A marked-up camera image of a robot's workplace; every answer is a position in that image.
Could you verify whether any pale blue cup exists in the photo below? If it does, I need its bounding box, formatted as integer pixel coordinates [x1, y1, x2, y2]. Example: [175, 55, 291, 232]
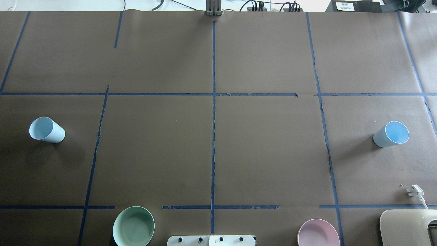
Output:
[29, 117, 66, 144]

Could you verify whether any black power strip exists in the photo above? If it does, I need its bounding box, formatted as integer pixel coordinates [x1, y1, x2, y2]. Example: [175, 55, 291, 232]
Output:
[240, 0, 303, 12]

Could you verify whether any green bowl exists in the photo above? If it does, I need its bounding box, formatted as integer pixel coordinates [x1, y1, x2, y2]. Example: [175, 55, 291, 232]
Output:
[112, 206, 155, 246]

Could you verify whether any pink bowl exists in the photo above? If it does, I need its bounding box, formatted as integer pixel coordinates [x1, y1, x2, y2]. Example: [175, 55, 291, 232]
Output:
[297, 219, 341, 246]

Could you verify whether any black box with label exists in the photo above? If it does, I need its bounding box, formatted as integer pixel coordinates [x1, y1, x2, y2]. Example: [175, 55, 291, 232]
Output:
[325, 0, 382, 13]

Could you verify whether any white power plug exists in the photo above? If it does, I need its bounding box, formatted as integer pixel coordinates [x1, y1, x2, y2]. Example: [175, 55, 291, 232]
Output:
[406, 184, 429, 210]

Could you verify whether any cream toaster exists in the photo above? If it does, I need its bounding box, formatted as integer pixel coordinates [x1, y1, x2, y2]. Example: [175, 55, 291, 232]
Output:
[379, 209, 437, 246]

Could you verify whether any grey metal post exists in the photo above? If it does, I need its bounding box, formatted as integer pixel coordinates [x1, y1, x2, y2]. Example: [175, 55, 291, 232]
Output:
[206, 0, 223, 16]

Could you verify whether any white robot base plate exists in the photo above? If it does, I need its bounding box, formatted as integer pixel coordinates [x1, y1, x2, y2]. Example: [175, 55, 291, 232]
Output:
[167, 235, 257, 246]

